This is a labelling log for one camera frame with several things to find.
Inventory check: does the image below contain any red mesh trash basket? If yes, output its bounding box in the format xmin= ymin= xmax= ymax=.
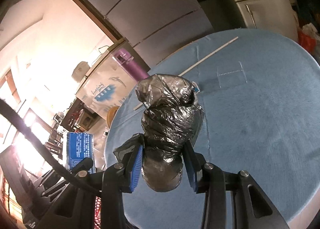
xmin=94 ymin=197 xmax=101 ymax=229

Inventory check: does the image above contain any white chest freezer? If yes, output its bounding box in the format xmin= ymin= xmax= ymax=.
xmin=75 ymin=39 xmax=136 ymax=119

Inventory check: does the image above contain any black cable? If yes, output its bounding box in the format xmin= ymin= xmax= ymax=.
xmin=0 ymin=98 xmax=103 ymax=197

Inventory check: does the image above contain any white rice cooker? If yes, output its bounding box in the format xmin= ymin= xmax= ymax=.
xmin=72 ymin=61 xmax=91 ymax=83

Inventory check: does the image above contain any small blue torn box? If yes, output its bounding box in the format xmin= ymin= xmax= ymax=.
xmin=192 ymin=82 xmax=200 ymax=94

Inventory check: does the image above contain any blue toothpaste box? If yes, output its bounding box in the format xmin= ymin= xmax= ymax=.
xmin=64 ymin=132 xmax=94 ymax=170

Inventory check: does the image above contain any purple thermos bottle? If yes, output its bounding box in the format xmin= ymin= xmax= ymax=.
xmin=112 ymin=48 xmax=149 ymax=82

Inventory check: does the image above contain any white thin stick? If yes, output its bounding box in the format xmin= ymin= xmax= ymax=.
xmin=133 ymin=36 xmax=239 ymax=111

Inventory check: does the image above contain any grey cabinet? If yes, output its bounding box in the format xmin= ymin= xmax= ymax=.
xmin=87 ymin=0 xmax=213 ymax=67

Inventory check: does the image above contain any black plastic bag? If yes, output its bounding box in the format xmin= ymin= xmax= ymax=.
xmin=113 ymin=74 xmax=204 ymax=192

